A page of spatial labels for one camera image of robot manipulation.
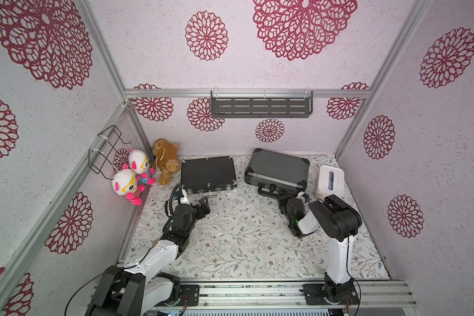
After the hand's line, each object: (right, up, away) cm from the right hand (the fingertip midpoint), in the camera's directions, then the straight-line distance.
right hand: (276, 189), depth 99 cm
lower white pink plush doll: (-68, +4, -14) cm, 70 cm away
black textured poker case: (-35, +7, +8) cm, 37 cm away
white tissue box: (+28, +4, +1) cm, 29 cm away
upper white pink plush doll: (-66, +12, -6) cm, 67 cm away
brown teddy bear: (-59, +15, +11) cm, 62 cm away
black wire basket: (-72, +14, -24) cm, 77 cm away
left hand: (-36, -5, -11) cm, 38 cm away
